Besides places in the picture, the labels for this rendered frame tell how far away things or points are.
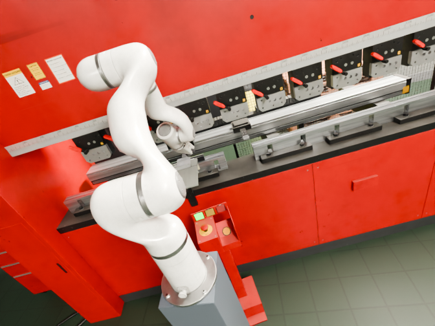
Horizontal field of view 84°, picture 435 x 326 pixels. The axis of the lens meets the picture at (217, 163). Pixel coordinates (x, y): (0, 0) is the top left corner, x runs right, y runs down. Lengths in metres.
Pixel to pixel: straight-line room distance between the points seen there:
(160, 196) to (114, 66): 0.39
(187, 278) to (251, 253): 1.13
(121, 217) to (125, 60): 0.42
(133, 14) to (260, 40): 0.57
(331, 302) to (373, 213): 0.64
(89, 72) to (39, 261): 1.35
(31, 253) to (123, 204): 1.30
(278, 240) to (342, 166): 0.67
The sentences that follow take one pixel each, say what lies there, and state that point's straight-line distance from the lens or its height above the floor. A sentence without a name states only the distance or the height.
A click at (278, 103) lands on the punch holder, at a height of 1.20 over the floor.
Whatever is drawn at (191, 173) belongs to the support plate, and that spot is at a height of 1.00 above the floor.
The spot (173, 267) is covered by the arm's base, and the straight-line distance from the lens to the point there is 0.74.
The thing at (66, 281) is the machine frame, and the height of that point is 0.52.
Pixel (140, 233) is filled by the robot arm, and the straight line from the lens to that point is 0.67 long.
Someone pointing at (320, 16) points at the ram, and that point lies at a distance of 1.36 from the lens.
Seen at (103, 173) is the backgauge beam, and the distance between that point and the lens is 1.92.
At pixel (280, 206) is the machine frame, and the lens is 1.60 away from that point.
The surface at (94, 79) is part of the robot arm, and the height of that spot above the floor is 1.63.
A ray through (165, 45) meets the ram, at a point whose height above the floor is 1.62.
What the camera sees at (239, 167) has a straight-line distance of 1.47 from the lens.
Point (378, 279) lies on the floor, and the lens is 2.01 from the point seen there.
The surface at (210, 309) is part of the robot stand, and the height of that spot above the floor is 0.96.
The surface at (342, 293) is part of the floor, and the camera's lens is 1.93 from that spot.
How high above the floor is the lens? 1.70
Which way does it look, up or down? 31 degrees down
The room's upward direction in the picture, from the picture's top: 19 degrees counter-clockwise
